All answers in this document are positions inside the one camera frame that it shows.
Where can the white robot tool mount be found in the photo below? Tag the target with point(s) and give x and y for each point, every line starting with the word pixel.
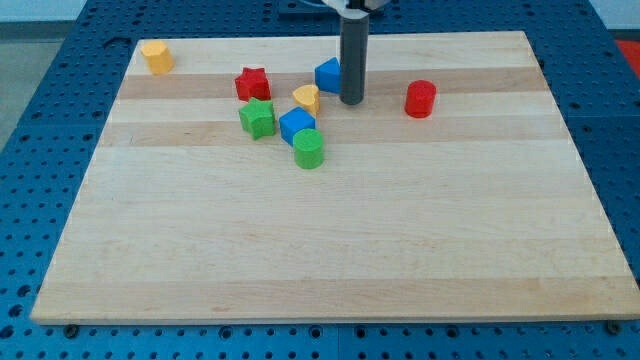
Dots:
pixel 360 5

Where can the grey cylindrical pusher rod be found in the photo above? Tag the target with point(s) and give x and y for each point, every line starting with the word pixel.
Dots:
pixel 353 53

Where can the blue triangle block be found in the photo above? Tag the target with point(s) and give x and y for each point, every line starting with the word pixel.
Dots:
pixel 327 76

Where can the yellow heart block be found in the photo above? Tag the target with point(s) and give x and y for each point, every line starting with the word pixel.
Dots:
pixel 308 97

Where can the red cylinder block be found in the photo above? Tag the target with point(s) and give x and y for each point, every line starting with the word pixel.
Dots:
pixel 420 99

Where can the blue cube block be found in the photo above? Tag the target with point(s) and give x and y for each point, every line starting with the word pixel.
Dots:
pixel 294 121

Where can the red star block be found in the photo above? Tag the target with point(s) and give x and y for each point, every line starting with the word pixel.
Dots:
pixel 252 83

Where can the green cylinder block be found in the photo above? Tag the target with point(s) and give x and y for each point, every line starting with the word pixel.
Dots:
pixel 308 147

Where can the green star block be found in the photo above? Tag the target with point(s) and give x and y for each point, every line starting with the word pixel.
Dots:
pixel 258 118

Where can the yellow hexagon block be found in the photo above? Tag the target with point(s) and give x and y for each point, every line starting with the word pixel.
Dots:
pixel 158 57

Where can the wooden board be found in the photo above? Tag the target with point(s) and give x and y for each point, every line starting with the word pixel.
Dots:
pixel 481 212

